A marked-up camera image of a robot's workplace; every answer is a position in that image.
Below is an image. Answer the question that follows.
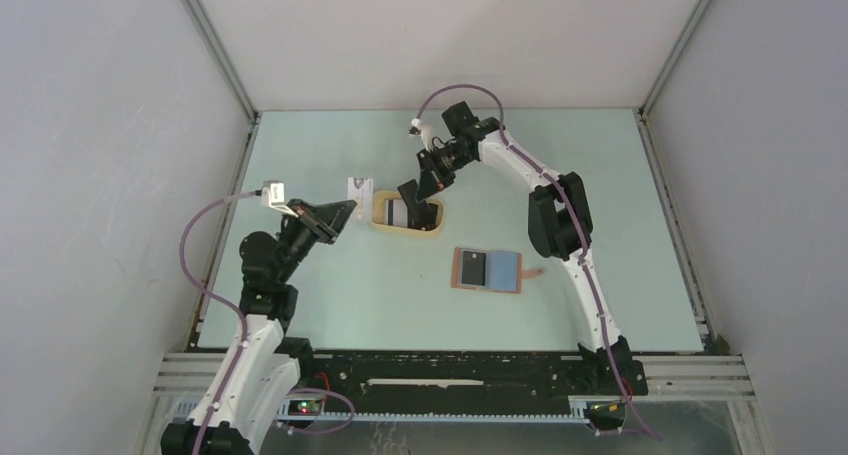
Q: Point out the black credit card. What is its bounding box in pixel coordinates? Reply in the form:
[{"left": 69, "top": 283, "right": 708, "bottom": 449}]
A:
[{"left": 459, "top": 250, "right": 487, "bottom": 287}]

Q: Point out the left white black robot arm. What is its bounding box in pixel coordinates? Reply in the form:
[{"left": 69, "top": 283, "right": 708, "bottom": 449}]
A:
[{"left": 160, "top": 199, "right": 356, "bottom": 454}]

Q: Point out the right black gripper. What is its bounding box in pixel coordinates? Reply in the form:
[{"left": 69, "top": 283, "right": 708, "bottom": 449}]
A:
[{"left": 417, "top": 142, "right": 475, "bottom": 202}]

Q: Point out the aluminium frame rail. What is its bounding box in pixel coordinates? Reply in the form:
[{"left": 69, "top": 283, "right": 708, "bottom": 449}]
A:
[{"left": 152, "top": 352, "right": 757, "bottom": 427}]

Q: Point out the beige oval card tray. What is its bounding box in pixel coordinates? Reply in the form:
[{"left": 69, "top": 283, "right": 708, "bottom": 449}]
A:
[{"left": 371, "top": 190, "right": 445, "bottom": 239}]

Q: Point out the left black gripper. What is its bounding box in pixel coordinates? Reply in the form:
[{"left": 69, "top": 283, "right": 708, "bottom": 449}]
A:
[{"left": 276, "top": 199, "right": 355, "bottom": 283}]

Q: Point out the brown leather card holder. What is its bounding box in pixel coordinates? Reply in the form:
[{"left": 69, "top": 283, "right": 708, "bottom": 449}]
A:
[{"left": 450, "top": 247, "right": 545, "bottom": 294}]

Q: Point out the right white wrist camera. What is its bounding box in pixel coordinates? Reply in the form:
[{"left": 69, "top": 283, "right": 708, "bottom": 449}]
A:
[{"left": 408, "top": 118, "right": 436, "bottom": 152}]

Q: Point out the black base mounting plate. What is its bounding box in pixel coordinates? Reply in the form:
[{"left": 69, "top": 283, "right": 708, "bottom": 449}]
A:
[{"left": 300, "top": 350, "right": 648, "bottom": 416}]

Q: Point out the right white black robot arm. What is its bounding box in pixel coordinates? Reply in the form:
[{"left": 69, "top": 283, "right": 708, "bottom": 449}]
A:
[{"left": 399, "top": 102, "right": 633, "bottom": 393}]

